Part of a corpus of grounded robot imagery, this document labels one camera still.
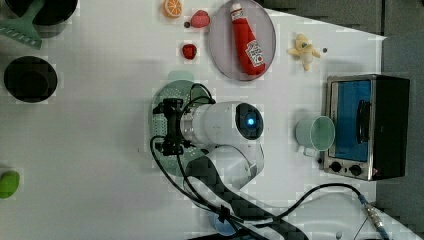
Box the small plush strawberry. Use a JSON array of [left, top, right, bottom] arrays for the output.
[[181, 44, 197, 60]]

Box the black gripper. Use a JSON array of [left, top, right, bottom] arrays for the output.
[[153, 98, 191, 156]]

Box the grey round plate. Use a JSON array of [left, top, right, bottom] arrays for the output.
[[208, 0, 276, 81]]

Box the lime green object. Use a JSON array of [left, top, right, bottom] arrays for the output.
[[0, 171, 20, 199]]

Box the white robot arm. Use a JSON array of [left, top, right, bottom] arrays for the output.
[[150, 96, 309, 240]]

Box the red plush ketchup bottle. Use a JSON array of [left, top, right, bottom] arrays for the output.
[[230, 3, 266, 76]]

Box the yellow plush banana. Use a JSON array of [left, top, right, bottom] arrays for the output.
[[287, 34, 321, 71]]

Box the blue cup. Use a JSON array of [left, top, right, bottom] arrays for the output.
[[208, 212, 240, 236]]

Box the black cylinder container with spatula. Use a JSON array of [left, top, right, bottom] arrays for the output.
[[5, 0, 78, 26]]

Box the black toaster oven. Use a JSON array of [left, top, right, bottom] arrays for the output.
[[323, 74, 410, 181]]

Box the plush orange half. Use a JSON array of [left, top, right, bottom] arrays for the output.
[[162, 0, 182, 19]]

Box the large plush strawberry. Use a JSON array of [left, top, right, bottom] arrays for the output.
[[184, 10, 210, 28]]

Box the green spatula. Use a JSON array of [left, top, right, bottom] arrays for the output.
[[0, 0, 44, 50]]

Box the mint green cup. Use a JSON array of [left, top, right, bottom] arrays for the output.
[[295, 116, 335, 157]]

